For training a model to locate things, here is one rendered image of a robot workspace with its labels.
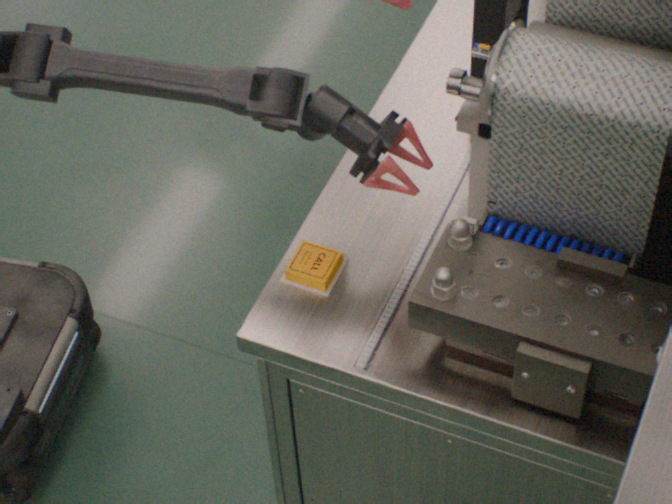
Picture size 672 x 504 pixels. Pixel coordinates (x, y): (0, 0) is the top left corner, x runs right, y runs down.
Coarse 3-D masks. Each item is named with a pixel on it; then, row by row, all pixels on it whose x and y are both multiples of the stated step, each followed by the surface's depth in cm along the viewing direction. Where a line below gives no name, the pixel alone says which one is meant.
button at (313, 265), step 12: (300, 252) 196; (312, 252) 195; (324, 252) 195; (336, 252) 195; (288, 264) 194; (300, 264) 194; (312, 264) 194; (324, 264) 194; (336, 264) 194; (288, 276) 194; (300, 276) 193; (312, 276) 192; (324, 276) 192; (324, 288) 192
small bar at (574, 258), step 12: (564, 252) 177; (576, 252) 177; (564, 264) 177; (576, 264) 176; (588, 264) 175; (600, 264) 175; (612, 264) 175; (624, 264) 175; (600, 276) 176; (612, 276) 175; (624, 276) 175
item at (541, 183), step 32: (512, 160) 175; (544, 160) 173; (576, 160) 170; (608, 160) 168; (512, 192) 180; (544, 192) 177; (576, 192) 174; (608, 192) 172; (640, 192) 170; (544, 224) 182; (576, 224) 179; (608, 224) 176; (640, 224) 174; (640, 256) 178
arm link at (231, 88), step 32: (64, 32) 187; (64, 64) 184; (96, 64) 184; (128, 64) 183; (160, 64) 182; (32, 96) 187; (160, 96) 185; (192, 96) 182; (224, 96) 180; (256, 96) 184; (288, 96) 180
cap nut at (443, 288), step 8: (440, 272) 172; (448, 272) 172; (432, 280) 175; (440, 280) 172; (448, 280) 172; (432, 288) 176; (440, 288) 173; (448, 288) 173; (440, 296) 174; (448, 296) 174
